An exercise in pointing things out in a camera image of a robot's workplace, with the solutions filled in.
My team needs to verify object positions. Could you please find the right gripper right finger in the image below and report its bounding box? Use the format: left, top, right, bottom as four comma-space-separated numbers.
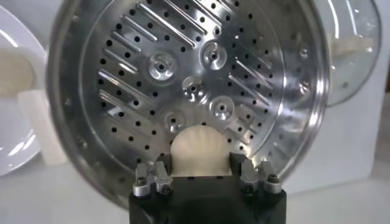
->
229, 151, 283, 195

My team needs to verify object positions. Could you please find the white round plate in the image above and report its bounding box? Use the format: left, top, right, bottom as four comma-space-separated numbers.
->
0, 4, 49, 177

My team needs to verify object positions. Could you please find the white steamed baozi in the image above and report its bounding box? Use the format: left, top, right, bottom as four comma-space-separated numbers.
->
0, 50, 37, 98
169, 126, 233, 177

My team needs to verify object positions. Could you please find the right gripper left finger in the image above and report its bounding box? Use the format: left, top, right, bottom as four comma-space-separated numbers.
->
133, 153, 174, 198

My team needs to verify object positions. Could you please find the round glass lid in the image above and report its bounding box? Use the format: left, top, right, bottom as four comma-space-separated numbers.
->
313, 0, 383, 107

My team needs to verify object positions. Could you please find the stainless steel steamer basket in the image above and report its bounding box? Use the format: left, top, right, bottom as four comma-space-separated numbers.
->
45, 0, 332, 211

